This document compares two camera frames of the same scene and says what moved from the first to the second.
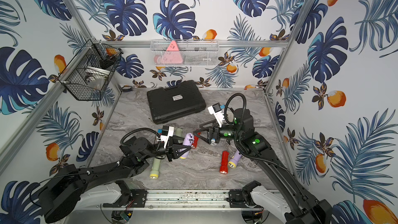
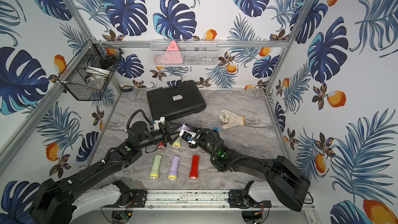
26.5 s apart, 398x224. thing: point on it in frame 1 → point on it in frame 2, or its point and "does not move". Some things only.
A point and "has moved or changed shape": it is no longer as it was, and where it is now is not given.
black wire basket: (88, 72) does not move
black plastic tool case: (169, 105) does not move
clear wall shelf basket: (200, 53) does not move
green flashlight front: (154, 172) does not move
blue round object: (126, 88) does not move
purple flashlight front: (188, 140) → (173, 175)
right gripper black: (197, 133) → (200, 132)
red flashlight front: (224, 163) has moved or changed shape
